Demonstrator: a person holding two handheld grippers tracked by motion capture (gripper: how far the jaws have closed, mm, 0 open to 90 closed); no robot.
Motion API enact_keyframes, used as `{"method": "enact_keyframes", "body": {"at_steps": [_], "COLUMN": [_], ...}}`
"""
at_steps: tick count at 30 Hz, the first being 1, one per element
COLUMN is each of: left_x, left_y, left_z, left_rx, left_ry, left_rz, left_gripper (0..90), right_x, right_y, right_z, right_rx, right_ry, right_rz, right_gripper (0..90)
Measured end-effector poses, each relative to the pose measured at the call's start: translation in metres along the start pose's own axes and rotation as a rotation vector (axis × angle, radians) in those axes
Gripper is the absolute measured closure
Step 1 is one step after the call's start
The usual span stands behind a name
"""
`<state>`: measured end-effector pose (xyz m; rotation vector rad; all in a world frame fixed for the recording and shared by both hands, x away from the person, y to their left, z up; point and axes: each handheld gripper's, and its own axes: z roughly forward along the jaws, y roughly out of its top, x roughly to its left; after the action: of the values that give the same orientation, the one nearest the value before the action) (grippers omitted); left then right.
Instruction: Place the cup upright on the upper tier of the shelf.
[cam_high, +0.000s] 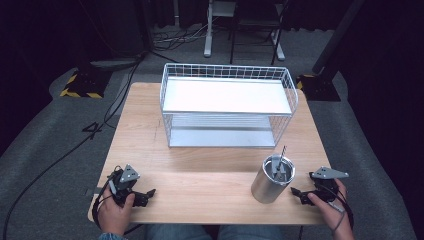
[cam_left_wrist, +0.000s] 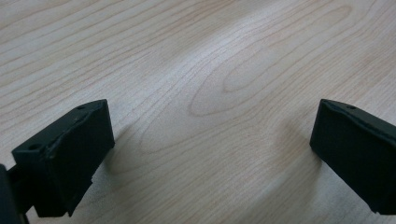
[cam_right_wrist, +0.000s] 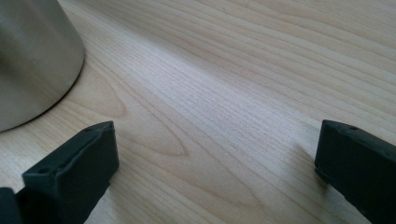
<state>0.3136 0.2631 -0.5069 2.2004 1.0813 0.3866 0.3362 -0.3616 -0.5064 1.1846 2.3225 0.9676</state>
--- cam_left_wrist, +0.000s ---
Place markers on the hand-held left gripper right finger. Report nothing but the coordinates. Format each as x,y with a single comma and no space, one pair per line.
355,149

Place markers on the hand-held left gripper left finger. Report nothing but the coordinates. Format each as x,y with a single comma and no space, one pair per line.
68,155

